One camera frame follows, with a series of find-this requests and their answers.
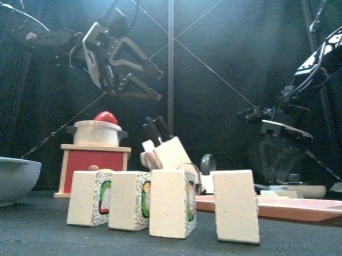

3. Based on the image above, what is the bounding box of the red wooden toy stove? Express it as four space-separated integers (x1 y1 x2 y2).
54 143 132 200

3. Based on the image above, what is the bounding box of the white sushi block yellow filling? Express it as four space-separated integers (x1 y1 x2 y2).
107 170 153 233

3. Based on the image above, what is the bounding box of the plain white sushi block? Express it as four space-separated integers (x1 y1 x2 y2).
211 169 262 246

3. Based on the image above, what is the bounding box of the tall white sushi block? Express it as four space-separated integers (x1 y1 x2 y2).
149 169 198 240

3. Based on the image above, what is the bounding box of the white toy pot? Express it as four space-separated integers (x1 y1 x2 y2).
66 120 130 148

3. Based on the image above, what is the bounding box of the vertical metal frame pole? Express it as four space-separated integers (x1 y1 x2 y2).
167 0 175 136

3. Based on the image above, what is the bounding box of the black-handled toy knife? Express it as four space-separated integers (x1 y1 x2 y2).
145 115 175 142
142 122 163 148

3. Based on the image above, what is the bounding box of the grey bowl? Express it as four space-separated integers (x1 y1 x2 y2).
0 156 43 208

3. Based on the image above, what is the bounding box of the wooden toy knife block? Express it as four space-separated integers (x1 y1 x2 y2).
139 135 202 194

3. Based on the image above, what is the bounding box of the pink wooden tray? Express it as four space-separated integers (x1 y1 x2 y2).
194 194 342 224

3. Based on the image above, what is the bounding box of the white sushi block green filling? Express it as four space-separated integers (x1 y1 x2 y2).
66 170 115 228

